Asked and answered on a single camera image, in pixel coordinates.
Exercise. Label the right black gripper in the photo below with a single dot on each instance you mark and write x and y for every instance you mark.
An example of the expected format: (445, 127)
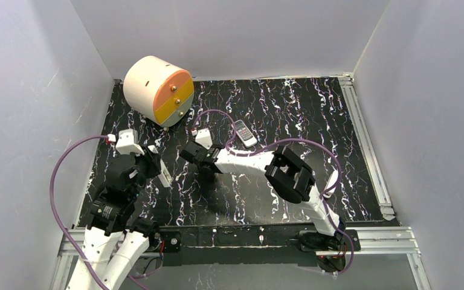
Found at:
(194, 151)

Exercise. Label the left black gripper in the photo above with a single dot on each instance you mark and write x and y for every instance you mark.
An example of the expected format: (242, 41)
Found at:
(153, 164)

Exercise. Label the white remote with buttons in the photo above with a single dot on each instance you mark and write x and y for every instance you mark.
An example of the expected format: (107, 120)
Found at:
(244, 134)

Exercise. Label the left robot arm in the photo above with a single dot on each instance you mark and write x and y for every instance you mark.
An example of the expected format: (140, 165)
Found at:
(110, 247)

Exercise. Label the round three-colour drawer box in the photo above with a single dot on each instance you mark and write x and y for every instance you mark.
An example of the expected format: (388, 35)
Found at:
(159, 90)

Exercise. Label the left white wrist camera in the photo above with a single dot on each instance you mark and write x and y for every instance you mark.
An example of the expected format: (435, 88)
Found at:
(126, 142)

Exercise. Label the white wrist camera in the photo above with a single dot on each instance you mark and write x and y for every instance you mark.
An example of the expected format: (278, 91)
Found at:
(202, 137)
(126, 142)

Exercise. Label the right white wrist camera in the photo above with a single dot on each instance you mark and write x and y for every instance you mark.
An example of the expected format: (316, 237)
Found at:
(202, 137)

